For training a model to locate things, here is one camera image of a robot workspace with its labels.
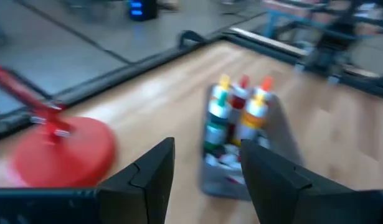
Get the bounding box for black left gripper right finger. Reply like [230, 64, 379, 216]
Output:
[240, 139, 383, 224]

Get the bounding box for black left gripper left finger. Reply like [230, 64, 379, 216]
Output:
[99, 137, 176, 224]

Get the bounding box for grey translucent plastic bin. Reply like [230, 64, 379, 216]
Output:
[199, 82, 304, 202]

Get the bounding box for large yellow food coloring bottle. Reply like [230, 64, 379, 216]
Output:
[211, 73, 232, 103]
[234, 93, 270, 147]

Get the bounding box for large green food coloring bottle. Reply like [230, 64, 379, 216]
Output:
[203, 91, 232, 153]

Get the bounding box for large red food coloring bottle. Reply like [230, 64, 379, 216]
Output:
[231, 74, 251, 138]

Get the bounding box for large orange food coloring bottle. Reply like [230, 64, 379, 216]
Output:
[252, 76, 276, 103]

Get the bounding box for red desk lamp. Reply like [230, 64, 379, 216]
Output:
[0, 62, 117, 189]

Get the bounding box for black device blue lights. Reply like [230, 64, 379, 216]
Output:
[127, 0, 159, 22]

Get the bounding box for black aluminium table frame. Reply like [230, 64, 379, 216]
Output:
[0, 27, 383, 141]

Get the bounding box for silver frame bracket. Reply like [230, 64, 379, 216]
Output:
[230, 27, 307, 57]

